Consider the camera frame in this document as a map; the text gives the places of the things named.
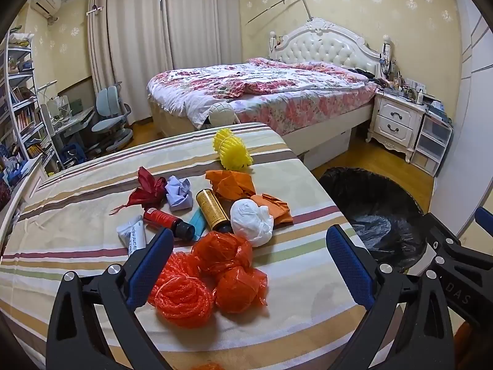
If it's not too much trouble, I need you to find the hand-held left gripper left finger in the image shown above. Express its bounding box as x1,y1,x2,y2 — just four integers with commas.
46,227,175,370

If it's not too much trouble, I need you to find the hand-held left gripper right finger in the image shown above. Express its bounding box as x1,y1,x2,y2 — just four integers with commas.
325,224,457,370

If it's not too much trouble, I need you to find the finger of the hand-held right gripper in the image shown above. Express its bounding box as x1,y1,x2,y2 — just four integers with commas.
423,213,493,330
474,206,493,236

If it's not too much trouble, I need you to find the orange mesh net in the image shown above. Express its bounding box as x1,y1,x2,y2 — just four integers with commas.
148,252,214,328

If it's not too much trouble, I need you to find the white squeeze tube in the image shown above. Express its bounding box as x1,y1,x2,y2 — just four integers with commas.
116,216,148,257

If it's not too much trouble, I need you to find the red bottle with black cap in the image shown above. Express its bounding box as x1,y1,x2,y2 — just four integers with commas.
143,207,196,241

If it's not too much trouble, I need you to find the trash bin with black bag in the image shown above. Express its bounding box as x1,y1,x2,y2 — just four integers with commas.
318,167,426,274

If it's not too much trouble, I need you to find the orange plastic bag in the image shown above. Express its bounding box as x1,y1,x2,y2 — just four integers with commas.
214,266,268,314
191,231,254,276
205,170,257,201
250,193,294,225

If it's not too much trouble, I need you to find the gold cylindrical bottle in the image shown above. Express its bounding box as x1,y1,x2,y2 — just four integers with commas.
196,189,234,234

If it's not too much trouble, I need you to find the white plastic bag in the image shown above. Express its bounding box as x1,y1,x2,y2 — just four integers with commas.
230,199,275,247

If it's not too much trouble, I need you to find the orange clothing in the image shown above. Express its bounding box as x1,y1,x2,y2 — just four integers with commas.
454,322,493,370

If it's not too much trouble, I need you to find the teal packet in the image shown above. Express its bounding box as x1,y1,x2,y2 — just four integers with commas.
188,206,206,240

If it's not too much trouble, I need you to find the lavender crumpled paper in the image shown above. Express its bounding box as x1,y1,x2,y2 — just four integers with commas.
165,175,193,212

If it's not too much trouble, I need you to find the clear plastic drawer unit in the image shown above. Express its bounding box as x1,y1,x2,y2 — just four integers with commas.
410,113,453,178

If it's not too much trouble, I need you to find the striped tablecloth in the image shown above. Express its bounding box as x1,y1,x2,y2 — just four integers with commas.
0,122,380,370

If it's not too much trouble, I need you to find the white cardboard box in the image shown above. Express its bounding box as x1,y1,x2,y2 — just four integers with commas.
298,129,352,170

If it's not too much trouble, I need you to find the white nightstand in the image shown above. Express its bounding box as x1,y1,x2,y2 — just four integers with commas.
366,92,426,163

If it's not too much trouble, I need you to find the blue plastic crate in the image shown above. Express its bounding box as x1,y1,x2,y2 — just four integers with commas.
62,144,87,168

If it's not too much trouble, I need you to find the yellow foam net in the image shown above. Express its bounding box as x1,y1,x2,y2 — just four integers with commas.
213,128,255,171

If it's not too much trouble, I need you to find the white wardrobe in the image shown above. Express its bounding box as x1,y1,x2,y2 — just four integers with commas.
447,0,493,236

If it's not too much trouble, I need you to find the light blue desk chair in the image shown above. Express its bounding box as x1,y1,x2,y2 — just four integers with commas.
92,86,133,153

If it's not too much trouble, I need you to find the grey study desk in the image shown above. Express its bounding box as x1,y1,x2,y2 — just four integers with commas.
40,96,97,162

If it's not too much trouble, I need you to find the white volleyball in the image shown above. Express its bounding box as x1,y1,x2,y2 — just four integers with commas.
208,102,236,127

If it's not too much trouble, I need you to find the dark clothing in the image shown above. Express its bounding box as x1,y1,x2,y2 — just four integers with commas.
347,67,376,80

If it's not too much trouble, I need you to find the floral quilt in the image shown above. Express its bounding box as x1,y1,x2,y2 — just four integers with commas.
147,57,378,130

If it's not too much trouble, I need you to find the white bookshelf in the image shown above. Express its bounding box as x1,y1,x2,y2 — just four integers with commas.
0,27,55,170

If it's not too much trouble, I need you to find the white tufted bed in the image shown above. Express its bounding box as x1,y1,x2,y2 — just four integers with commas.
147,17,384,170

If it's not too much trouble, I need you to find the beige curtain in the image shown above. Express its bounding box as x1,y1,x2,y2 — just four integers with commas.
87,0,243,128

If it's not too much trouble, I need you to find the white air conditioner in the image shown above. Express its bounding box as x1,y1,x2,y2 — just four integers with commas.
30,0,61,18

